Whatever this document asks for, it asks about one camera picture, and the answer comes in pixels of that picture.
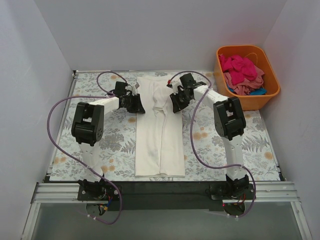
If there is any white t shirt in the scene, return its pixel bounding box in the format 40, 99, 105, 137
135, 75, 185, 177

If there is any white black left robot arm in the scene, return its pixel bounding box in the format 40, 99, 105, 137
71, 81, 146, 200

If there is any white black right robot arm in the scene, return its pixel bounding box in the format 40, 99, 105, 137
167, 71, 250, 199

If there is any floral patterned table mat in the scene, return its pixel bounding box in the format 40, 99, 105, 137
49, 72, 280, 182

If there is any salmon pink crumpled shirt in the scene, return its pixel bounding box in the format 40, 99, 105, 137
223, 67, 265, 96

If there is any orange plastic laundry basket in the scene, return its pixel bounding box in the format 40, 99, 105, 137
213, 45, 281, 111

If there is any magenta crumpled shirt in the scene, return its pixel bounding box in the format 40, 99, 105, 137
218, 54, 258, 85

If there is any blue crumpled shirt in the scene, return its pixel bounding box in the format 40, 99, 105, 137
249, 87, 267, 96

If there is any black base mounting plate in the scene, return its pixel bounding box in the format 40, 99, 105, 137
91, 181, 254, 212

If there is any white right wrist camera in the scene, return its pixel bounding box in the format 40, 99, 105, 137
166, 79, 182, 95

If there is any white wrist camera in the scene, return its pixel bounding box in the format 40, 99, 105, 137
166, 79, 182, 95
125, 83, 140, 96

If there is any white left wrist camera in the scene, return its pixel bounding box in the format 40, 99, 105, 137
125, 83, 140, 96

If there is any aluminium front frame rail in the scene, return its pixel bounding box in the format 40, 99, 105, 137
31, 181, 300, 203

